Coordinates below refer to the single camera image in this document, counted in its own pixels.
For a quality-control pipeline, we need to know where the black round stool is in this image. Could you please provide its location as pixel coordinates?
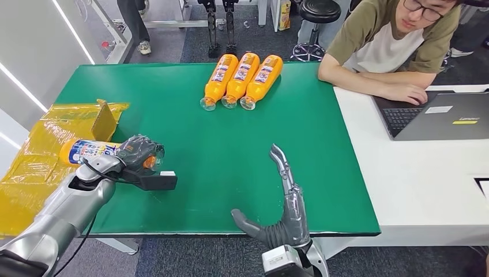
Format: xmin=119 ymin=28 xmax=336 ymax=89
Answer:
xmin=289 ymin=0 xmax=342 ymax=63

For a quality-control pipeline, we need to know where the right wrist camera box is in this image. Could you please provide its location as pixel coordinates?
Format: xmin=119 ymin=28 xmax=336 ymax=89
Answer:
xmin=261 ymin=244 xmax=312 ymax=277

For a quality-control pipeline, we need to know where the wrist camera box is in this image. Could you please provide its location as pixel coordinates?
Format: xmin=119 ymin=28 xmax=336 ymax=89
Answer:
xmin=122 ymin=170 xmax=178 ymax=192
xmin=261 ymin=244 xmax=312 ymax=277

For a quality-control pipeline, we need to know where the orange plastic bottle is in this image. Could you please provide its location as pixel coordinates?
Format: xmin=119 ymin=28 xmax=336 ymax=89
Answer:
xmin=239 ymin=54 xmax=284 ymax=111
xmin=221 ymin=53 xmax=261 ymax=110
xmin=200 ymin=54 xmax=239 ymax=111

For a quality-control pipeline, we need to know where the grey laptop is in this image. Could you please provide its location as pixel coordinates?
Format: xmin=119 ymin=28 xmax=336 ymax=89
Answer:
xmin=371 ymin=89 xmax=489 ymax=141

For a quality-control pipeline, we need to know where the white table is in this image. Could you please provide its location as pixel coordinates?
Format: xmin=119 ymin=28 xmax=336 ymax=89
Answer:
xmin=317 ymin=84 xmax=489 ymax=261

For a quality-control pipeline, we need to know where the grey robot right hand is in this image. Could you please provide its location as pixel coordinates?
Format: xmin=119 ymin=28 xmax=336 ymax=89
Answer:
xmin=231 ymin=143 xmax=312 ymax=249

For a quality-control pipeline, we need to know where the yellow taped cardboard box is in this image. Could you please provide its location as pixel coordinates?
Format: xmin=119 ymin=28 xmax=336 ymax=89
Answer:
xmin=0 ymin=99 xmax=131 ymax=238

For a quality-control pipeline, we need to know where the green table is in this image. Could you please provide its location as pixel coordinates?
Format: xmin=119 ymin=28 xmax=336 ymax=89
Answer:
xmin=53 ymin=62 xmax=382 ymax=255

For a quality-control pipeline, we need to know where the yellow printed package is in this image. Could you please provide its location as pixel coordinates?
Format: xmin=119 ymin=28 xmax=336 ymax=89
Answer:
xmin=278 ymin=0 xmax=291 ymax=31

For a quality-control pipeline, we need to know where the black robot leg stand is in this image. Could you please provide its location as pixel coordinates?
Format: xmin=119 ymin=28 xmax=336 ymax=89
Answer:
xmin=223 ymin=0 xmax=238 ymax=54
xmin=198 ymin=0 xmax=221 ymax=59

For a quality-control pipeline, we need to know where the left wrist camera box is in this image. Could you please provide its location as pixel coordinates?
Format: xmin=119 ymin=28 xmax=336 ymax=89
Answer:
xmin=122 ymin=170 xmax=178 ymax=192

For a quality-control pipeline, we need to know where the orange bottle with blue label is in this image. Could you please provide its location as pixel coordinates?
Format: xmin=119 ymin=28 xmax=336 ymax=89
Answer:
xmin=59 ymin=138 xmax=165 ymax=171

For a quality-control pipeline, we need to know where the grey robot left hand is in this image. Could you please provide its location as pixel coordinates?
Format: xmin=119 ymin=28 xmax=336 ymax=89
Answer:
xmin=114 ymin=134 xmax=165 ymax=173

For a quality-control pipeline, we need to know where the person's right hand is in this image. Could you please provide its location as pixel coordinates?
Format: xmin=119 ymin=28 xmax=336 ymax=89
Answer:
xmin=382 ymin=82 xmax=428 ymax=106

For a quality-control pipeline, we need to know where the white post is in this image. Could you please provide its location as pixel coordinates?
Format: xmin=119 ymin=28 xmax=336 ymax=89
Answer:
xmin=258 ymin=0 xmax=280 ymax=27

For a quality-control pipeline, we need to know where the person with white shoe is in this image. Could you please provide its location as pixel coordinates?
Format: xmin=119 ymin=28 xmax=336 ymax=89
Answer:
xmin=443 ymin=3 xmax=489 ymax=58

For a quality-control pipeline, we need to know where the seated person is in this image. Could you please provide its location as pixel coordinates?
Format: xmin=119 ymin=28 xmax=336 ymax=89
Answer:
xmin=318 ymin=0 xmax=462 ymax=106

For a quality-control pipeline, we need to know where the white metal frame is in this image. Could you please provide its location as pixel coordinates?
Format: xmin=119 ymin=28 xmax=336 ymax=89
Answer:
xmin=89 ymin=0 xmax=228 ymax=65

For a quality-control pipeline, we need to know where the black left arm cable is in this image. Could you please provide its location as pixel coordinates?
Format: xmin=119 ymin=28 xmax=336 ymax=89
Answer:
xmin=53 ymin=156 xmax=131 ymax=277

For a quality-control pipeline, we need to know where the walking person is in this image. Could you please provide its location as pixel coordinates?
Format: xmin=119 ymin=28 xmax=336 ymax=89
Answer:
xmin=116 ymin=0 xmax=152 ymax=56

